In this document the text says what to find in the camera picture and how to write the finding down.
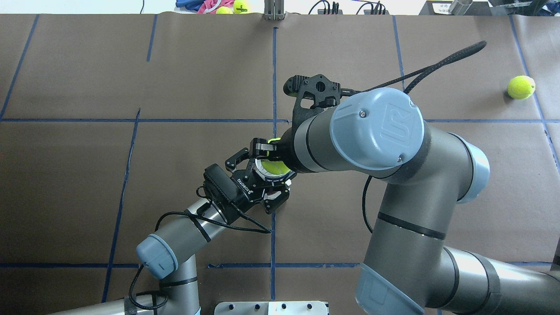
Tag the spare tennis ball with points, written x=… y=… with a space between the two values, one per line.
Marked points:
x=242 y=7
x=224 y=10

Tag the white tennis ball can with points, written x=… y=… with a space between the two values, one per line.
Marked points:
x=263 y=175

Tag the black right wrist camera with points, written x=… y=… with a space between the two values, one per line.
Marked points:
x=322 y=92

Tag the spare tennis ball lower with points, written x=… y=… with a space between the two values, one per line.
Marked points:
x=224 y=10

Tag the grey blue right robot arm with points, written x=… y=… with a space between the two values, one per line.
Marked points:
x=407 y=267

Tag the metal cup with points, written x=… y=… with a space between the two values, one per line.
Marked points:
x=459 y=7

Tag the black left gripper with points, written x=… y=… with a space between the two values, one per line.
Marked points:
x=242 y=195

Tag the blue pink cloth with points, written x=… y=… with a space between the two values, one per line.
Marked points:
x=199 y=6

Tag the aluminium frame post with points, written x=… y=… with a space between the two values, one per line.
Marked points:
x=274 y=10

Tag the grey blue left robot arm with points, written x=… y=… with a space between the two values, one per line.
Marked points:
x=166 y=282

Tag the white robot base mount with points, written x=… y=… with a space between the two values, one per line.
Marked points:
x=272 y=308

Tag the yellow tennis ball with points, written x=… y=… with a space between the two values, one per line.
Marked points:
x=521 y=87
x=275 y=168

